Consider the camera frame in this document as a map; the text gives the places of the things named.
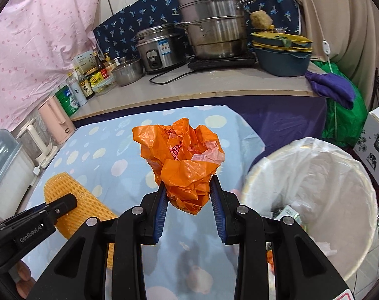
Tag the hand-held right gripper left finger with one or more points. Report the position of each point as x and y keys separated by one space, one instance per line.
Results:
x=160 y=215

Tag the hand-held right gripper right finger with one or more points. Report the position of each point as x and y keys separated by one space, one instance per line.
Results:
x=219 y=215

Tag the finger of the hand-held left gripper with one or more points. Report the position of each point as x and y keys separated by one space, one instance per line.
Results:
x=63 y=206

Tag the yellow foam fruit net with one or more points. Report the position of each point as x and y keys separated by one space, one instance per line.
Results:
x=83 y=200

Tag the orange plastic bag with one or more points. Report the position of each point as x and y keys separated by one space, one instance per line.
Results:
x=183 y=165

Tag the orange bag with yellow print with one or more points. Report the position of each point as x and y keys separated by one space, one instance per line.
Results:
x=270 y=261

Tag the bin with white plastic liner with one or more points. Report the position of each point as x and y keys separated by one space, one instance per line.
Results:
x=317 y=187

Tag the person's left hand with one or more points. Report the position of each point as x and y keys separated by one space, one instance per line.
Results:
x=24 y=272

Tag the white power plug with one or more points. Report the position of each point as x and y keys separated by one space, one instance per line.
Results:
x=36 y=170

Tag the white glass kettle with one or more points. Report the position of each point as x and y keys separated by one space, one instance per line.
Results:
x=34 y=143

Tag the grey lidded plastic container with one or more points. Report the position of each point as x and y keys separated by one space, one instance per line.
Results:
x=5 y=168

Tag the green white drink carton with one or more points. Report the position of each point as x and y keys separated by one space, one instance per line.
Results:
x=291 y=215

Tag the blue printed tablecloth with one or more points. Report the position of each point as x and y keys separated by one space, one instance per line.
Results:
x=114 y=150

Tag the pink electric kettle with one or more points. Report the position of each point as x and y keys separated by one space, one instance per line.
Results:
x=56 y=118

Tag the green can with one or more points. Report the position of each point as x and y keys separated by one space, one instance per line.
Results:
x=63 y=101

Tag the white paper towel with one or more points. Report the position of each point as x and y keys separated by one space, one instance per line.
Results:
x=328 y=247

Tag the dark bottle with white label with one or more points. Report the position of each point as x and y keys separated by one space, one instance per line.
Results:
x=86 y=89

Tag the clear container with packets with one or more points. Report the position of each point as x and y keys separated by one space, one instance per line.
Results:
x=102 y=84

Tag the white condiment box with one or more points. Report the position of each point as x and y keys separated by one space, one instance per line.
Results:
x=84 y=61

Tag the small steel pot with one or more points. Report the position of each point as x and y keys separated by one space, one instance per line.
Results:
x=127 y=72

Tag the dark sauce bottle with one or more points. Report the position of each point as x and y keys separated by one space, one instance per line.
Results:
x=99 y=62

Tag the yellow sauce bottle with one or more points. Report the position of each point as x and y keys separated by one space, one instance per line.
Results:
x=108 y=65

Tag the black induction cooktop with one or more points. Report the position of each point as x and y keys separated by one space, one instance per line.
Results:
x=220 y=63

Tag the white pump bottle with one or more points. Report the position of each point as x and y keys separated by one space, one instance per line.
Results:
x=117 y=62

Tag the pink dotted cloth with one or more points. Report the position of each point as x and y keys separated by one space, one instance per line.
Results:
x=36 y=53

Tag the green plastic bag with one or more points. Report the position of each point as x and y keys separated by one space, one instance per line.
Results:
x=342 y=120

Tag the steel rice cooker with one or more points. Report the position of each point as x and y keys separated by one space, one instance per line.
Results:
x=159 y=50

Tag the blue basin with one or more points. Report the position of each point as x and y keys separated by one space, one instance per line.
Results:
x=283 y=62

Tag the purple cloth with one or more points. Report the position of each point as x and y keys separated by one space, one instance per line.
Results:
x=330 y=89

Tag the white printed carton box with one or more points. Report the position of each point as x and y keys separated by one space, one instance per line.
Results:
x=377 y=150

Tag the yellow dish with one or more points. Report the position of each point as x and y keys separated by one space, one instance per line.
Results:
x=280 y=39

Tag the large steel steamer pot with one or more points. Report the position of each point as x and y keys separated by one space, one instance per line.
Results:
x=214 y=22

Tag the navy printed cloth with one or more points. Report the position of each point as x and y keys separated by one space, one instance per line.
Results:
x=130 y=22

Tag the brown loofah sponge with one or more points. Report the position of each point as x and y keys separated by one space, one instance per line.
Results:
x=261 y=20

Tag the black metal rack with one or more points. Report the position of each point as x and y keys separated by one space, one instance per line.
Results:
x=378 y=84

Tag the beige curtain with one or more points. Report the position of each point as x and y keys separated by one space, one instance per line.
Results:
x=342 y=22

